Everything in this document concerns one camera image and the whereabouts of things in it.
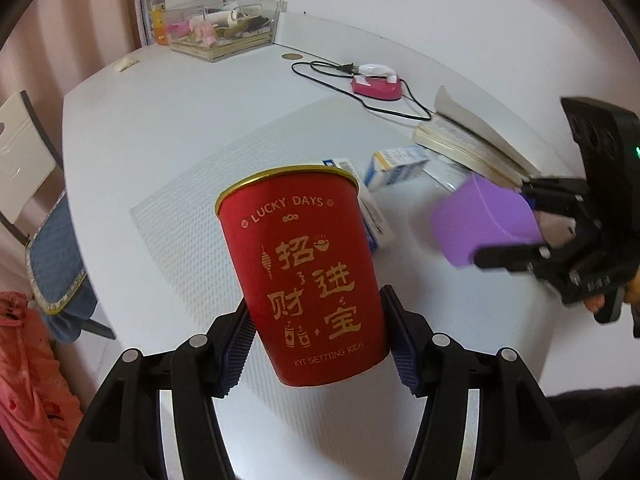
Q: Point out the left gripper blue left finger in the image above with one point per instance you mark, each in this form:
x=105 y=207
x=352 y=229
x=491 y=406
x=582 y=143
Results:
x=234 y=335

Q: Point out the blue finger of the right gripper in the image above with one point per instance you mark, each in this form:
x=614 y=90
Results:
x=531 y=202
x=513 y=258

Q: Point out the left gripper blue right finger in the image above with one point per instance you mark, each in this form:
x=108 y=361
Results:
x=408 y=336

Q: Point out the purple silicone cup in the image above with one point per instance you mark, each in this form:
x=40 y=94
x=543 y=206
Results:
x=479 y=214

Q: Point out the blue white medicine box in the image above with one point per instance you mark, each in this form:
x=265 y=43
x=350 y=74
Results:
x=379 y=233

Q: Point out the red paper cup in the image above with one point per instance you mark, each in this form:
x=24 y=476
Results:
x=299 y=248

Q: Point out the small white medicine box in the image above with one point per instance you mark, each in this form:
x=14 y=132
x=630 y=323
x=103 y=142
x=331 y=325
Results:
x=395 y=165

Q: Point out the open book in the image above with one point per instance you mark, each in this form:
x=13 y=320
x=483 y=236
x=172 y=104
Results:
x=465 y=138

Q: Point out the white woven placemat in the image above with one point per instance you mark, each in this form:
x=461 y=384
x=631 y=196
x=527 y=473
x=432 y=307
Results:
x=184 y=237

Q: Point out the pink mini iron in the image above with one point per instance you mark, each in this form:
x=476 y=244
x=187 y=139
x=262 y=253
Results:
x=376 y=81

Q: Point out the red bed cover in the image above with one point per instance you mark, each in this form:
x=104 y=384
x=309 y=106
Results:
x=39 y=413

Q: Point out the white folding chair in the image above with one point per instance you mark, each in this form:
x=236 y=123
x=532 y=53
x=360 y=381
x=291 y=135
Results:
x=28 y=157

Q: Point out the small cream eraser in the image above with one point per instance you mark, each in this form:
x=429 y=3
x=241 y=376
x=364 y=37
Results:
x=124 y=64

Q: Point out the clear organizer box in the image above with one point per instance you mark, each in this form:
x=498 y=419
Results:
x=215 y=29

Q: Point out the pink curtain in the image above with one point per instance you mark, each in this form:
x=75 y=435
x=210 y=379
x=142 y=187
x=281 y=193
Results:
x=57 y=44

